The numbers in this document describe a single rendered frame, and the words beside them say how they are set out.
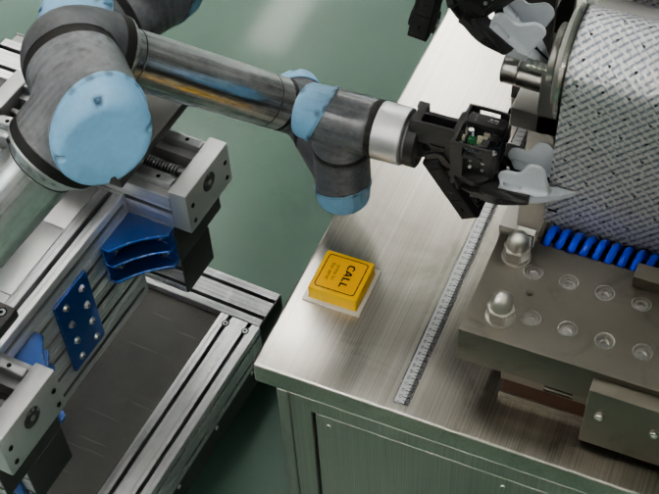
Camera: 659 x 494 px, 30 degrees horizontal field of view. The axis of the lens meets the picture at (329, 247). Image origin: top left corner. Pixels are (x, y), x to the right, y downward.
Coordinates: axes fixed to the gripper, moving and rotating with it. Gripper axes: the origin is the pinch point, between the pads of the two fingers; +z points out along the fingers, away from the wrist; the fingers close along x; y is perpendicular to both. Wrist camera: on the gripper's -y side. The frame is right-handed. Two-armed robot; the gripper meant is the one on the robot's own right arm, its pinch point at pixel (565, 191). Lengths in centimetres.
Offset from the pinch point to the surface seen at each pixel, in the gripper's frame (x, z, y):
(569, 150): -0.2, -0.3, 7.5
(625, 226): -0.3, 8.0, -2.9
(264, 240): 58, -77, -109
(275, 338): -21.3, -30.8, -19.0
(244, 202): 68, -87, -109
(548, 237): -3.4, -0.5, -5.2
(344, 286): -11.7, -24.8, -16.6
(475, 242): 3.7, -11.7, -19.0
